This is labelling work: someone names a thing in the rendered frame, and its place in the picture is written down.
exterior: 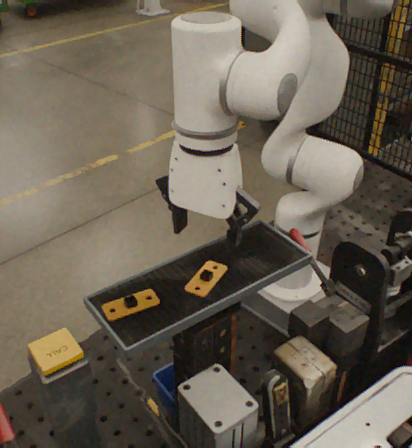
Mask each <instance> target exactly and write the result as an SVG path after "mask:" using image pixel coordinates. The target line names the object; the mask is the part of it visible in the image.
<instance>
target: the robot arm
mask: <svg viewBox="0 0 412 448"><path fill-rule="evenodd" d="M399 1H400V0H229V5H230V11H231V13H232V15H233V16H232V15H229V14H225V13H220V12H193V13H187V14H184V15H180V16H178V17H176V18H175V19H174V20H173V21H172V23H171V34H172V60H173V85H174V112H175V120H174V121H173V123H172V128H173V129H175V138H176V139H175V140H174V143H173V148H172V153H171V159H170V169H169V173H168V174H166V175H163V176H160V177H159V178H158V179H156V180H155V183H156V184H157V186H158V188H159V190H160V191H161V192H162V194H161V195H162V197H163V199H164V200H165V201H166V202H167V203H168V205H169V206H168V208H169V210H170V211H171V212H172V219H173V225H174V233H176V234H179V233H180V232H181V231H183V230H184V229H185V228H186V227H187V226H188V210H191V211H194V212H197V213H201V214H204V215H207V216H211V217H214V218H217V219H225V221H226V222H227V224H228V225H229V228H228V229H227V231H226V250H227V251H231V250H232V249H233V248H234V247H235V245H238V244H239V243H240V241H241V232H242V227H243V226H244V225H246V224H248V223H249V222H250V221H251V220H252V219H253V217H254V216H255V215H256V214H257V213H258V212H259V211H260V209H261V205H260V204H259V203H257V202H256V201H255V200H254V199H253V198H252V197H250V196H249V195H248V194H247V193H246V192H245V191H244V190H242V174H241V163H240V156H239V151H238V146H237V144H236V143H234V142H235V141H236V139H237V125H238V116H241V117H245V118H249V119H253V120H259V121H270V120H274V119H276V118H278V117H279V116H281V115H282V114H283V113H284V112H285V111H286V109H287V108H288V107H289V105H290V104H291V106H290V108H289V110H288V113H287V114H286V116H285V118H284V119H283V121H282V122H281V123H280V125H279V126H278V127H277V129H276V130H275V131H274V132H273V134H272V135H271V137H270V138H269V139H268V141H266V143H265V144H264V146H263V150H262V154H261V163H262V166H263V168H264V170H265V171H266V172H267V173H268V174H269V175H270V176H271V177H273V178H275V179H277V180H279V181H282V182H285V183H288V184H291V185H294V186H297V187H300V188H303V189H306V190H309V191H302V192H294V193H289V194H287V195H285V196H283V197H282V198H281V199H280V201H279V202H278V205H277V209H276V215H275V222H274V228H275V229H276V230H278V231H279V232H282V233H283V234H285V235H286V236H288V237H289V238H291V237H290V235H289V231H290V230H291V229H293V228H294V229H298V231H299V232H300V233H301V234H302V236H303V238H304V239H305V241H306V242H307V244H308V245H309V247H310V248H311V250H312V252H311V253H313V257H314V258H315V260H316V258H317V253H318V248H319V239H320V234H321V230H322V225H323V221H324V217H325V214H326V212H327V211H328V210H329V209H330V208H331V207H333V206H335V205H337V204H338V203H340V202H342V201H343V200H345V199H346V198H347V197H349V196H350V195H351V194H352V193H353V192H354V191H355V190H356V188H358V186H359V184H360V182H361V180H362V179H363V173H364V165H363V161H362V158H361V157H360V156H359V155H358V154H357V153H356V152H355V151H353V150H351V149H349V148H347V147H345V146H342V145H339V144H336V143H332V142H329V141H325V140H322V139H318V138H315V137H312V136H308V135H307V134H306V128H307V127H309V126H312V125H315V124H317V123H319V122H321V121H323V120H325V119H327V118H328V117H329V116H330V115H331V114H332V113H333V112H334V111H335V110H336V109H337V107H338V106H339V104H340V102H341V99H342V97H343V94H344V90H345V86H346V82H347V76H348V71H349V59H348V53H347V51H346V48H345V45H344V43H343V42H342V41H341V39H340V38H339V37H338V36H337V34H336V33H335V32H334V30H333V29H332V27H331V26H330V24H329V22H328V20H327V18H326V12H330V13H335V14H339V15H344V16H350V17H355V18H362V19H376V18H377V19H380V18H383V17H386V15H388V14H389V13H390V12H391V11H393V10H394V8H395V7H397V5H398V3H399ZM241 26H243V27H244V28H245V29H247V30H248V31H250V32H252V33H254V34H256V35H258V36H260V37H263V38H265V39H267V40H269V41H270V42H272V43H273V45H272V46H271V47H270V48H269V49H268V50H267V51H265V52H262V53H253V52H248V51H245V50H244V49H243V47H242V45H241ZM291 102H292V103H291ZM240 204H242V205H243V206H244V207H245V208H246V209H247V212H246V213H244V214H242V212H241V210H240V209H239V207H238V206H239V205H240ZM187 209H188V210H187ZM232 213H233V215H234V217H235V218H236V219H234V217H233V216H232ZM291 239H292V238H291ZM320 283H321V282H320V280H319V278H318V277H317V274H316V272H315V271H314V269H313V267H312V266H311V264H309V265H307V266H305V267H303V268H302V269H300V270H298V271H296V272H294V273H292V274H290V275H288V276H286V277H284V278H282V279H281V280H279V281H277V282H275V283H273V284H271V285H269V286H267V287H265V288H263V289H262V290H263V291H264V292H265V293H267V294H268V295H269V296H271V297H273V298H276V299H279V300H282V301H286V302H303V301H307V300H310V299H312V298H314V297H315V296H316V295H317V294H319V293H320V291H321V288H320V287H319V284H320Z"/></svg>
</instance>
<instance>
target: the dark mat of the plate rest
mask: <svg viewBox="0 0 412 448"><path fill-rule="evenodd" d="M306 256H308V255H306V254H305V253H303V252H302V251H301V250H299V249H298V248H296V247H295V246H293V245H292V244H290V243H289V242H288V241H286V240H285V239H283V238H282V237H280V236H279V235H278V234H276V233H275V232H272V231H270V230H269V229H268V228H266V227H265V226H263V225H262V224H258V225H256V226H254V227H251V228H249V229H247V230H245V231H242V232H241V241H240V243H239V244H238V245H235V247H234V248H233V249H232V250H231V251H227V250H226V238H224V239H222V240H220V241H217V242H215V243H214V244H212V245H210V246H207V247H205V248H203V249H200V250H198V251H196V252H194V253H191V254H189V255H187V256H185V257H182V258H180V259H178V260H176V261H173V262H171V263H169V264H167V265H164V266H162V267H160V268H158V269H155V270H153V271H151V272H148V273H146V274H144V275H142V276H139V277H137V278H135V279H132V280H130V281H128V282H126V283H123V284H121V285H119V286H117V287H114V288H112V289H111V290H109V291H106V292H104V293H102V294H100V295H97V296H95V297H93V298H91V299H88V301H89V302H90V303H91V304H92V306H93V307H94V308H95V309H96V311H97V312H98V313H99V314H100V316H102V317H103V318H104V320H105V321H106V322H107V323H108V325H109V326H110V327H111V328H112V330H113V331H114V332H115V333H116V334H117V336H118V337H119V338H120V339H121V342H122V343H123V344H124V346H125V347H126V348H127V347H129V346H131V345H133V344H135V343H137V342H139V341H141V340H143V339H145V338H147V337H149V336H151V335H153V334H155V333H157V332H159V331H160V330H162V329H164V328H166V327H170V326H172V325H174V324H176V323H178V322H180V321H182V320H184V319H186V318H188V317H190V316H192V315H194V314H196V313H198V312H200V311H202V310H204V309H205V308H207V307H209V306H211V305H213V304H214V303H216V302H218V301H220V300H222V299H224V298H226V297H228V296H230V295H232V294H234V293H236V292H238V291H240V290H242V289H244V288H246V287H247V286H249V285H251V284H253V283H255V282H257V281H259V280H261V279H263V278H265V277H267V276H269V275H271V274H273V273H275V272H277V271H279V270H281V269H283V268H285V267H287V266H289V265H290V264H292V263H294V262H296V261H298V260H300V259H302V258H304V257H306ZM208 261H214V262H216V263H219V264H222V265H225V266H226V267H227V270H226V271H225V272H224V274H223V275H222V276H221V277H220V278H219V280H218V281H217V282H216V283H215V285H214V287H213V288H212V290H211V291H210V292H209V293H208V295H207V296H206V297H201V296H198V295H195V294H193V293H190V292H187V291H186V290H185V287H186V286H187V284H188V283H189V282H190V281H191V280H192V279H193V278H194V276H195V275H196V274H197V273H198V272H199V271H200V270H201V268H202V267H203V266H204V265H205V264H206V263H207V262H208ZM148 289H151V290H153V292H154V293H155V295H156V296H157V298H158V299H159V301H160V304H159V305H158V306H155V307H152V308H149V309H146V310H143V311H141V312H138V313H135V314H132V315H129V316H126V317H124V318H121V319H116V320H113V321H110V320H109V319H108V317H107V316H106V314H105V312H104V311H103V308H102V306H103V305H104V304H107V303H110V302H113V301H115V300H118V299H121V298H124V297H127V296H130V295H133V294H136V293H139V292H142V291H145V290H148Z"/></svg>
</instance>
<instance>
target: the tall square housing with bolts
mask: <svg viewBox="0 0 412 448"><path fill-rule="evenodd" d="M178 399H179V420H180V434H179V436H180V437H181V438H182V439H183V440H184V441H185V443H186V444H187V446H188V447H189V448H254V447H255V437H256V427H257V417H258V403H257V402H256V401H255V400H254V399H253V398H252V397H251V396H250V395H249V394H248V392H247V391H246V390H245V389H243V388H242V387H241V386H240V385H239V384H238V383H237V382H236V381H235V380H234V379H233V378H232V377H231V376H230V375H229V374H228V373H227V372H226V371H225V370H224V368H223V367H222V366H220V365H218V364H215V365H214V366H212V367H210V368H209V369H207V370H205V371H203V372H202V373H200V374H198V375H197V376H195V377H193V378H191V379H190V380H188V381H186V382H185V383H183V384H181V385H180V386H179V387H178Z"/></svg>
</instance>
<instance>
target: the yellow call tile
mask: <svg viewBox="0 0 412 448"><path fill-rule="evenodd" d="M28 350H29V352H30V354H31V355H32V357H33V358H34V359H35V361H36V363H37V364H38V366H39V368H40V369H41V371H42V373H43V374H44V375H45V376H46V375H48V374H50V373H52V372H54V371H56V370H58V369H60V368H62V367H66V366H67V365H69V364H71V363H73V362H75V361H77V360H79V359H81V358H83V357H84V355H83V351H82V350H81V348H80V347H79V345H78V344H77V343H76V341H75V340H74V338H73V337H72V336H71V334H70V333H69V331H68V330H67V328H62V329H60V330H58V331H57V332H55V333H52V334H50V335H48V336H46V337H44V338H42V339H39V340H37V341H35V342H33V343H31V344H29V345H28Z"/></svg>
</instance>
